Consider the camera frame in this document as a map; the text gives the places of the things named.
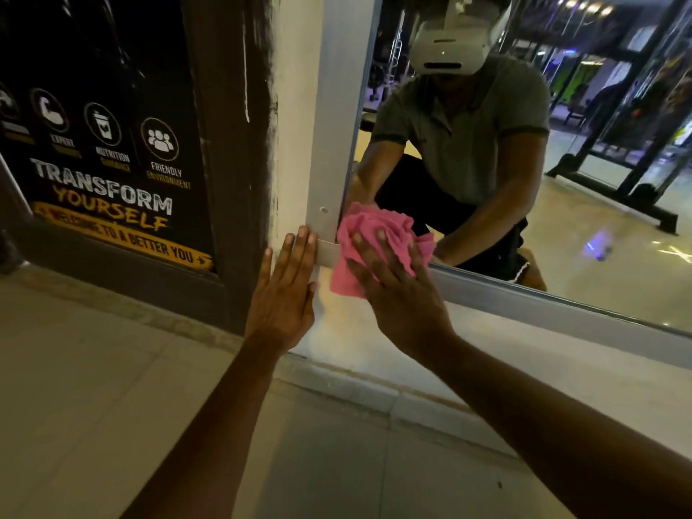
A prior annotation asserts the person's left hand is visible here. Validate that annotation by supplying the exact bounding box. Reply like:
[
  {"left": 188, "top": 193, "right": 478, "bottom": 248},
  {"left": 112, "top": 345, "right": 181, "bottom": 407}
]
[{"left": 244, "top": 225, "right": 319, "bottom": 356}]

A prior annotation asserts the person's right hand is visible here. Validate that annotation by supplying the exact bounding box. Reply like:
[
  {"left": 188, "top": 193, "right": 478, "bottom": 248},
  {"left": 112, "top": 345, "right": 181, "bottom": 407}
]
[{"left": 345, "top": 229, "right": 456, "bottom": 367}]

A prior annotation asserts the pink cloth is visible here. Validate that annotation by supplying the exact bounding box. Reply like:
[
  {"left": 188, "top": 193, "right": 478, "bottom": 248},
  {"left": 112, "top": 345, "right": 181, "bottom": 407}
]
[{"left": 329, "top": 202, "right": 438, "bottom": 299}]

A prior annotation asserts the large wall mirror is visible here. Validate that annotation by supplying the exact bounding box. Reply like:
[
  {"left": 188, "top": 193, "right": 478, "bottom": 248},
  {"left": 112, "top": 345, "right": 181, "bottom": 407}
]
[{"left": 306, "top": 0, "right": 692, "bottom": 371}]

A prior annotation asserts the person's right forearm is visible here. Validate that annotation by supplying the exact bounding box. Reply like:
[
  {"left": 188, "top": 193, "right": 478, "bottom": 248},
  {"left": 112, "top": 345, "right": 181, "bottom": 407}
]
[{"left": 424, "top": 339, "right": 692, "bottom": 519}]

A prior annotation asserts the person's left forearm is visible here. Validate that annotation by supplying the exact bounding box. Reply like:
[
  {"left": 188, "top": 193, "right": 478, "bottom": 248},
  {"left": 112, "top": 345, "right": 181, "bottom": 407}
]
[{"left": 120, "top": 340, "right": 280, "bottom": 519}]

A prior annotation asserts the grey metal bar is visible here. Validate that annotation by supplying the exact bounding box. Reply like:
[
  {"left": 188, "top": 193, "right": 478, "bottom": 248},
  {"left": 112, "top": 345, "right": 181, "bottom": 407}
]
[{"left": 0, "top": 154, "right": 33, "bottom": 231}]

